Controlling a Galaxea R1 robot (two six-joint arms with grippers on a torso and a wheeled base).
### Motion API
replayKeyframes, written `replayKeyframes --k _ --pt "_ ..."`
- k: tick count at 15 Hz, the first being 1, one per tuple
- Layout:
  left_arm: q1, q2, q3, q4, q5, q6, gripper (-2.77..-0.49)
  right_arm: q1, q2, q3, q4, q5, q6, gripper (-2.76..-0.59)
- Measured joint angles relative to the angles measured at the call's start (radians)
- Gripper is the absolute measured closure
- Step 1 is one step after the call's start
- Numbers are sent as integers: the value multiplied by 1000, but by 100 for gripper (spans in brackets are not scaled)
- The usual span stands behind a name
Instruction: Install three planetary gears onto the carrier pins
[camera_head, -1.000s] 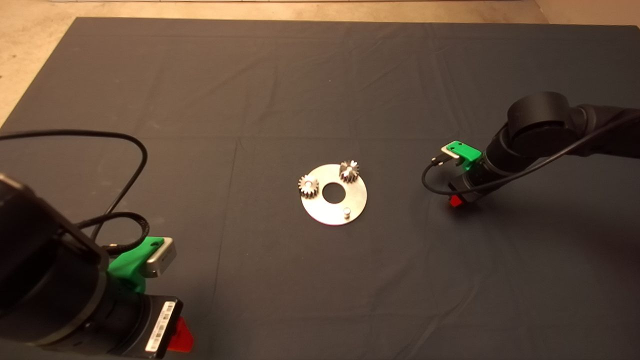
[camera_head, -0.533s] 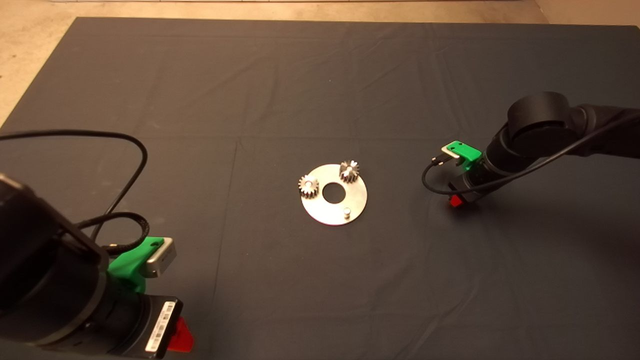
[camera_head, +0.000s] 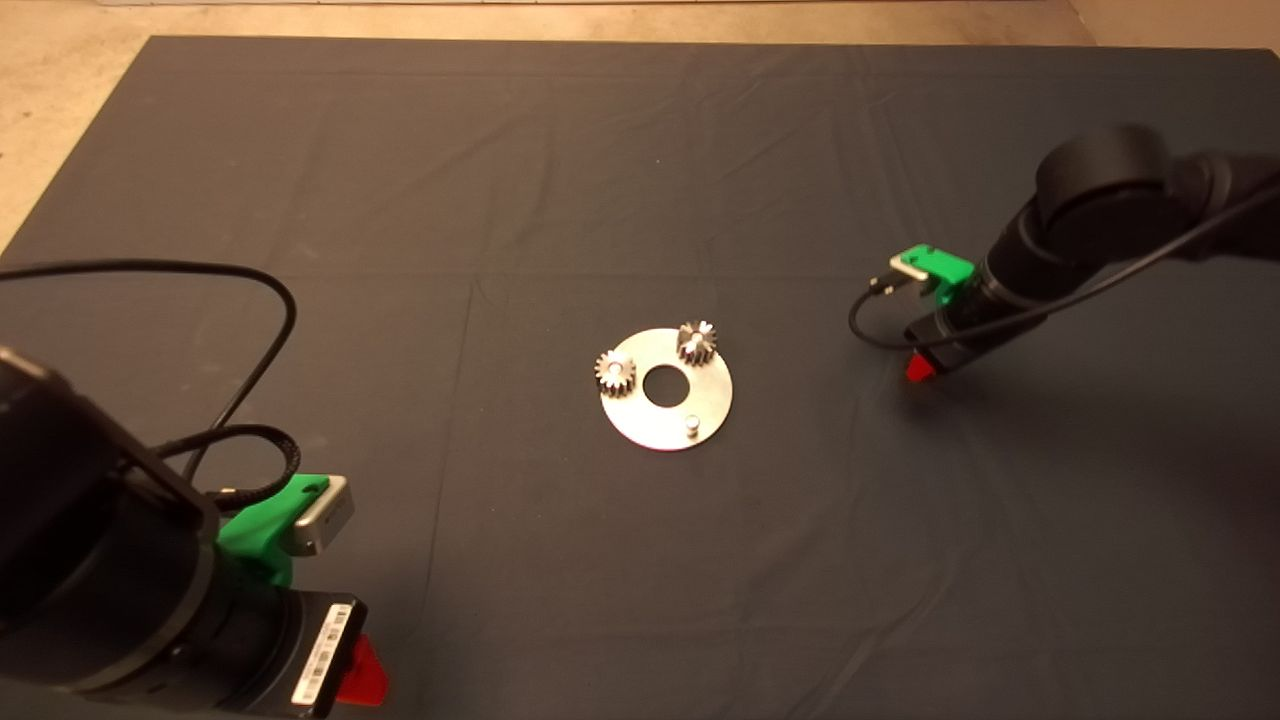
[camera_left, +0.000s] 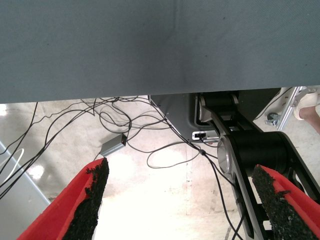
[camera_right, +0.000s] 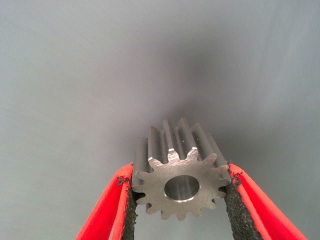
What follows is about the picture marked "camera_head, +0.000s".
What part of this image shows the green left camera mount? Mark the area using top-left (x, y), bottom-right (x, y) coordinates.
top-left (217, 473), bottom-right (331, 589)

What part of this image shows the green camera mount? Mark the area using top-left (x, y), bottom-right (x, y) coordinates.
top-left (899, 246), bottom-right (977, 301)
top-left (217, 473), bottom-right (331, 589)

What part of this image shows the dark grey table cloth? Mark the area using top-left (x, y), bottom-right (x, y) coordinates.
top-left (0, 35), bottom-right (1280, 720)

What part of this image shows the round metal carrier plate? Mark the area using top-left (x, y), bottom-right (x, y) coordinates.
top-left (600, 328), bottom-right (735, 453)

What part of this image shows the steel planetary gear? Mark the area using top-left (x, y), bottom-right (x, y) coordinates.
top-left (594, 350), bottom-right (637, 397)
top-left (677, 320), bottom-right (719, 366)

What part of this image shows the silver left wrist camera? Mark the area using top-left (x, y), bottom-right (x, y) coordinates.
top-left (292, 476), bottom-right (355, 557)

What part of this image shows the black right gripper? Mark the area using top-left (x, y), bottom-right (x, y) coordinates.
top-left (903, 305), bottom-right (1047, 384)

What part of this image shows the green right camera mount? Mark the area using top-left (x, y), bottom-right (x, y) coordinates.
top-left (899, 246), bottom-right (977, 301)

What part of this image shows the braided black left arm cable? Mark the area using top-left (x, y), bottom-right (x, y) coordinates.
top-left (155, 424), bottom-right (302, 511)

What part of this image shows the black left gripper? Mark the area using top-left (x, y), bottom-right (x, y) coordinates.
top-left (280, 590), bottom-right (392, 719)

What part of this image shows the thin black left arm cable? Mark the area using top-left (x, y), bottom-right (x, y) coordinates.
top-left (0, 260), bottom-right (299, 481)

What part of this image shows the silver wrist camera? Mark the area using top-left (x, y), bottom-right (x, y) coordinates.
top-left (292, 476), bottom-right (355, 557)
top-left (888, 254), bottom-right (931, 297)

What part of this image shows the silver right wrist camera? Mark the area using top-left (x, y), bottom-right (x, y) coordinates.
top-left (888, 254), bottom-right (931, 297)

